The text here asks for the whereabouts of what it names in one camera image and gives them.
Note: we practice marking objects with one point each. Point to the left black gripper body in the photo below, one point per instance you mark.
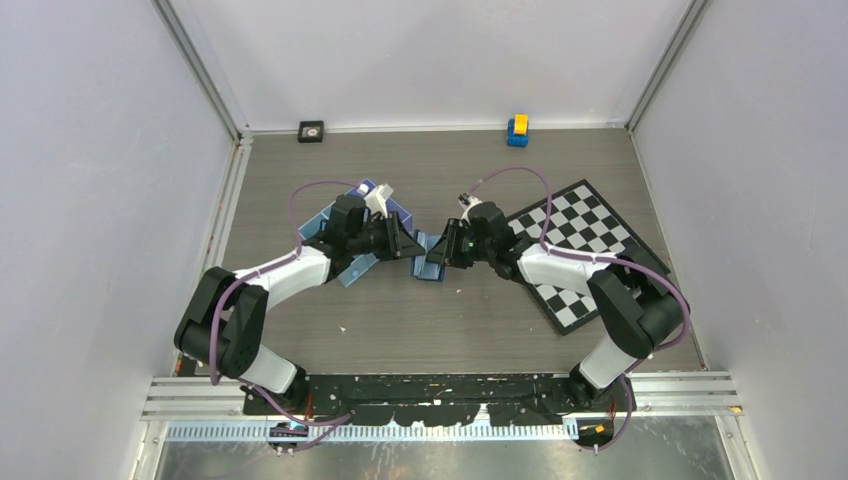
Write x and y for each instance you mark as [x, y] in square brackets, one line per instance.
[381, 237]

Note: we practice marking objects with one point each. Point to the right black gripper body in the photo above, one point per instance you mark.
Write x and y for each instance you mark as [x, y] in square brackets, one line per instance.
[469, 249]

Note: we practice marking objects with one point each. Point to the blue card holder wallet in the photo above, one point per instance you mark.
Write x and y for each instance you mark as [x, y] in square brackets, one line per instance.
[421, 269]

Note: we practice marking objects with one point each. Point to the blue three-compartment organizer tray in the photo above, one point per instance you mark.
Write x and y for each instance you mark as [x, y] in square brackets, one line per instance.
[361, 263]

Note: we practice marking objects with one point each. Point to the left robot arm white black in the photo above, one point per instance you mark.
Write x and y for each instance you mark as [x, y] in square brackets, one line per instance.
[224, 320]

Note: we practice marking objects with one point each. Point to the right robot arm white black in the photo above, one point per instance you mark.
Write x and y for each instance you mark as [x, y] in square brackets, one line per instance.
[639, 306]

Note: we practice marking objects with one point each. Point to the black and white checkerboard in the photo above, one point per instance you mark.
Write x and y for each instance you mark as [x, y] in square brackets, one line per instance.
[583, 220]

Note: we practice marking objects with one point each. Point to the blue and yellow toy car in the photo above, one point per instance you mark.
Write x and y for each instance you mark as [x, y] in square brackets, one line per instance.
[518, 131]

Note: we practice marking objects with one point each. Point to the small black square box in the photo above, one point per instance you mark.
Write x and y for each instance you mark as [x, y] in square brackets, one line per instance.
[311, 131]

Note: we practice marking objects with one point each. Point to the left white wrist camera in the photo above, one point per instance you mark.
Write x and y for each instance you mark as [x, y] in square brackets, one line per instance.
[376, 198]

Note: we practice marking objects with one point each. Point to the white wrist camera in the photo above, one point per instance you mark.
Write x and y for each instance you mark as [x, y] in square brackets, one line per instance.
[467, 202]
[376, 198]

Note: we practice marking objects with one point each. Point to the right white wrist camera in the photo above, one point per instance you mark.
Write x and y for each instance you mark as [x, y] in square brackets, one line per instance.
[467, 202]

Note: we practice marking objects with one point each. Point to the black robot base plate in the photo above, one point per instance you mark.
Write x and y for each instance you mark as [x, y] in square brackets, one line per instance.
[439, 400]

